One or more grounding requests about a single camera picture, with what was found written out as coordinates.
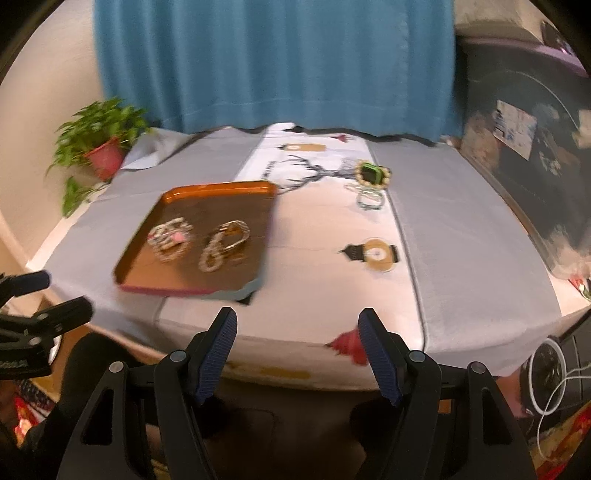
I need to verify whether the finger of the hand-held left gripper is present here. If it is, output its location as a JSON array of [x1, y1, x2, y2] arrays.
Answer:
[[0, 296, 93, 352], [0, 270, 51, 308]]

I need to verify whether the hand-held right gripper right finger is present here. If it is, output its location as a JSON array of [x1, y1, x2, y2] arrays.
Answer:
[[359, 308, 539, 480]]

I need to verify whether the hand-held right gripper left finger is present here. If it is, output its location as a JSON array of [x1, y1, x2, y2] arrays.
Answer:
[[58, 307, 239, 480]]

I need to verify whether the orange metal tray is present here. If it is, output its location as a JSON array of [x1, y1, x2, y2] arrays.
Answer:
[[113, 180, 280, 303]]

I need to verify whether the silver bead bracelet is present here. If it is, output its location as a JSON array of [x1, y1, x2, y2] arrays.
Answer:
[[198, 231, 228, 273]]

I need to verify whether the black and white bead bracelet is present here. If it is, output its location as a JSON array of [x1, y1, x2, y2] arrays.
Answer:
[[148, 220, 191, 264]]

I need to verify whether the pink charm pearl bracelet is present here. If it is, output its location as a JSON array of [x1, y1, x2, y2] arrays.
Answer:
[[159, 219, 193, 247]]

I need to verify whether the metal bangle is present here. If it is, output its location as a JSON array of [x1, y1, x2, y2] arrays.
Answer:
[[214, 220, 251, 253]]

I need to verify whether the grey tablecloth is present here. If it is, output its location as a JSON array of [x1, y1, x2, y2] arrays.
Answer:
[[44, 126, 568, 378]]

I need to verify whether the potted green plant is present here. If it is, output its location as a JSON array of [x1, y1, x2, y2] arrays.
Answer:
[[45, 97, 154, 219]]

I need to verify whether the green watch with beige beads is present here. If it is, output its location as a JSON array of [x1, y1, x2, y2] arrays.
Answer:
[[353, 160, 392, 189]]

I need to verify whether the translucent plastic storage box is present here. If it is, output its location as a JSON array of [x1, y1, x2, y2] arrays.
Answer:
[[455, 25, 591, 281]]

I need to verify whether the white label sticker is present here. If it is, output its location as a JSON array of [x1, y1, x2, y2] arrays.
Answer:
[[493, 99, 539, 161]]

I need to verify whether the blue curtain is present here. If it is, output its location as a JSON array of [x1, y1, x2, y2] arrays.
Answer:
[[93, 0, 465, 140]]

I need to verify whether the green and pink bead bracelet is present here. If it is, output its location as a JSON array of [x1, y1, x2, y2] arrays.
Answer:
[[355, 186, 385, 212]]

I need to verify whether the white cable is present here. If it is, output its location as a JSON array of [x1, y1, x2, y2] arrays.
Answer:
[[529, 338, 591, 464]]

